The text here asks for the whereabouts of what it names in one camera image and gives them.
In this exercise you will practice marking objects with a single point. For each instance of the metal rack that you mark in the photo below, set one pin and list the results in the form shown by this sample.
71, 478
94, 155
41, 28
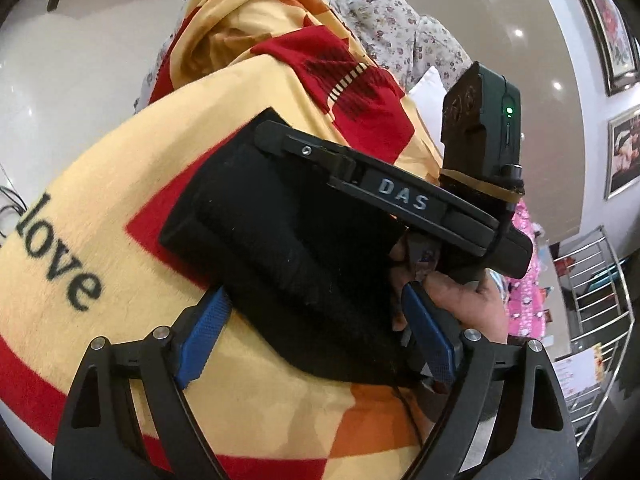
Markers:
582, 239

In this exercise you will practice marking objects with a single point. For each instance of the floral quilt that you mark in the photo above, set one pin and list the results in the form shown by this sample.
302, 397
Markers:
390, 25

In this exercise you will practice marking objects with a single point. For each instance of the framed floral picture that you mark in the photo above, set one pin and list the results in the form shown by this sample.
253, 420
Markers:
607, 30

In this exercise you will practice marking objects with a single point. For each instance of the white printed card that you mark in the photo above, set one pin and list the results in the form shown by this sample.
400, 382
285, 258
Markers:
580, 370

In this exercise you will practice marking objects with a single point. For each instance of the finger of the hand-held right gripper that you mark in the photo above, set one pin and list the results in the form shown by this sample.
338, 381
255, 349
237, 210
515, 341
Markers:
305, 152

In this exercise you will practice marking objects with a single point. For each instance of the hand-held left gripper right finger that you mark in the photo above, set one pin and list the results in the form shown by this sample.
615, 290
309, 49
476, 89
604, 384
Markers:
430, 330

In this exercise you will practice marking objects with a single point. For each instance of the person's right hand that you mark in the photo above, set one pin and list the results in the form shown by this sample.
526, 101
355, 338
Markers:
470, 310

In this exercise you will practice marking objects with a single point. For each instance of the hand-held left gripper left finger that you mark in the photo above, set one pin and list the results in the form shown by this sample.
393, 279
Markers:
205, 330

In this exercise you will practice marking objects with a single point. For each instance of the white pillow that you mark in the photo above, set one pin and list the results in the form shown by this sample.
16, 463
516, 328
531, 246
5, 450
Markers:
427, 92

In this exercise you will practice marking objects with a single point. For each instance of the framed photo picture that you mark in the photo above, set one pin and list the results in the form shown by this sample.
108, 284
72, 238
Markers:
625, 155

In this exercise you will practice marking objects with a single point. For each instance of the black pants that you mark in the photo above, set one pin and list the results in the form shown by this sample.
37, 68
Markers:
280, 240

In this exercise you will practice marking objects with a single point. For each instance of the pink penguin blanket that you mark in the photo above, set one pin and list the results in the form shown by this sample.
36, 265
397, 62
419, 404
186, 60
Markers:
525, 305

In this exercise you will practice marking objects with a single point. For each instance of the red orange printed blanket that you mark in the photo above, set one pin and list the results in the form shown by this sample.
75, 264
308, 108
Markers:
275, 410

